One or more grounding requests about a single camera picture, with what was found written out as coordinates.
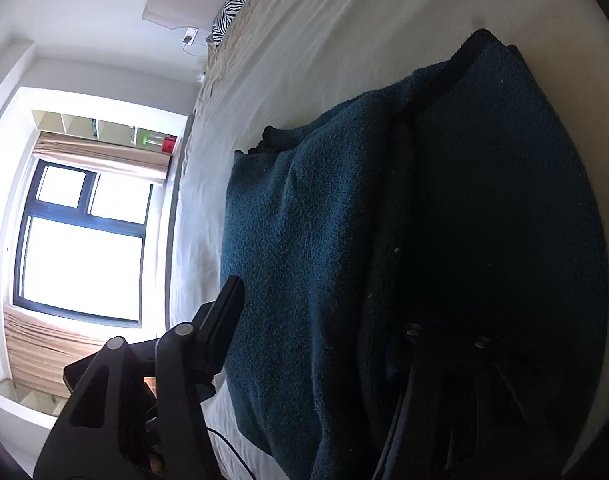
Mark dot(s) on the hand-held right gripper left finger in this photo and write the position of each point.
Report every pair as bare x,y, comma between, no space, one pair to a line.
222,320

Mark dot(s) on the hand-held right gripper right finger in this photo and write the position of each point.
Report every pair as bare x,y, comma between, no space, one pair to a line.
434,385

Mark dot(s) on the dark green sweater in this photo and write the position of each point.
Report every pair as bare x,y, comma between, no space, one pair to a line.
309,235

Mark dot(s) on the beige curtain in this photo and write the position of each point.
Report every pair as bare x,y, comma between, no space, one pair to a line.
99,157
44,350

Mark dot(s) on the white cabinet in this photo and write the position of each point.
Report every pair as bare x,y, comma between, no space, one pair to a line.
19,397

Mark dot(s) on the black framed window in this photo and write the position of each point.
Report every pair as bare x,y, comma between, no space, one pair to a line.
79,270

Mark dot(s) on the red box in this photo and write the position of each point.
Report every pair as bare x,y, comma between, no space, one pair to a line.
169,145

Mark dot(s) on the clear jar with green lid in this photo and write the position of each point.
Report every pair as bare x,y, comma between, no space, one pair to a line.
148,138

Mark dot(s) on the white shelf unit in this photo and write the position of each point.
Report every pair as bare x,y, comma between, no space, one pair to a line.
74,122

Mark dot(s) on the bed with beige sheet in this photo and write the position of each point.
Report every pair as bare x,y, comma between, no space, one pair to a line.
334,35

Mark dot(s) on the zebra print pillow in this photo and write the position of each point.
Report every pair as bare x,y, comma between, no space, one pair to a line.
234,5

